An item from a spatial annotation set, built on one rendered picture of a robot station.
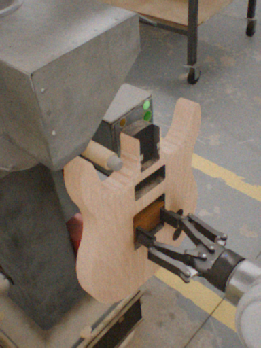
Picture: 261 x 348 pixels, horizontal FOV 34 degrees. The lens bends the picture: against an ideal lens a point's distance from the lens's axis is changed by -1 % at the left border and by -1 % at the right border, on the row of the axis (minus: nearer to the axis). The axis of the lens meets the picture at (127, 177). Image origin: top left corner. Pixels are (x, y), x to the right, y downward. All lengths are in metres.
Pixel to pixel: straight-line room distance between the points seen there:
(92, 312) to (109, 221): 0.92
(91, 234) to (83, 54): 0.39
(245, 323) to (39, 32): 0.44
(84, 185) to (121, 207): 0.13
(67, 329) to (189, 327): 0.57
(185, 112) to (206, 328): 1.25
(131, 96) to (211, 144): 1.62
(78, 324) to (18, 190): 0.66
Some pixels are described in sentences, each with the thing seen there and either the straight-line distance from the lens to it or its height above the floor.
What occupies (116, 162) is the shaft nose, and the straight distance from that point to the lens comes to 0.73.
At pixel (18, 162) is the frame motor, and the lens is 0.91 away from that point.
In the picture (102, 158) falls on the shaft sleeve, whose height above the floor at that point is 1.26.
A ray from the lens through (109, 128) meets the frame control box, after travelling 1.06.
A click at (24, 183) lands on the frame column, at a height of 0.96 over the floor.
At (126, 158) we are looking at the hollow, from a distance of 0.79.
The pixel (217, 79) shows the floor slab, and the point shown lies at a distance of 3.30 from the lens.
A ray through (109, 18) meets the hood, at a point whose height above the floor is 1.53.
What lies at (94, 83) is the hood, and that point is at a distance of 0.53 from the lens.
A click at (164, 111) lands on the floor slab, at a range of 2.96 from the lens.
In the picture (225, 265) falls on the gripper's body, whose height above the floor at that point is 1.09.
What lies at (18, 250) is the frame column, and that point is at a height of 0.75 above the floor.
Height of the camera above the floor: 1.75
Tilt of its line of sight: 45 degrees down
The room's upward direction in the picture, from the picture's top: 6 degrees counter-clockwise
